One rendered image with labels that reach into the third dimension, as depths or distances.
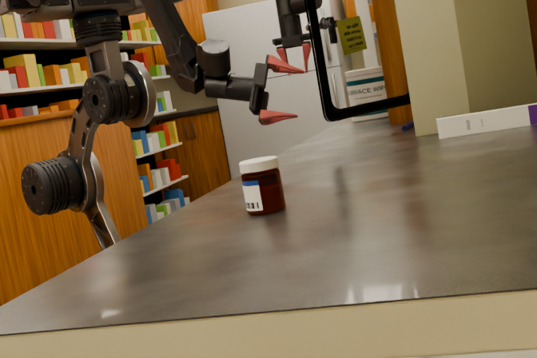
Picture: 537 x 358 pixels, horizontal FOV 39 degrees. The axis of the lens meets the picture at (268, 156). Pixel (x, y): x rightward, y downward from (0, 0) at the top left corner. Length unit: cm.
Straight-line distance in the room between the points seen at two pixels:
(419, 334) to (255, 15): 621
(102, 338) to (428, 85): 106
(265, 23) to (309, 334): 615
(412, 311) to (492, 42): 112
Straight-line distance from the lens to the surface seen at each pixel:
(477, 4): 157
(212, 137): 697
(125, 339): 58
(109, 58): 221
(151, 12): 166
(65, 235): 397
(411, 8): 153
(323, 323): 52
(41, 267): 377
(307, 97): 656
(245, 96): 161
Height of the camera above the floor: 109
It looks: 5 degrees down
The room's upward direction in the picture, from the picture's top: 10 degrees counter-clockwise
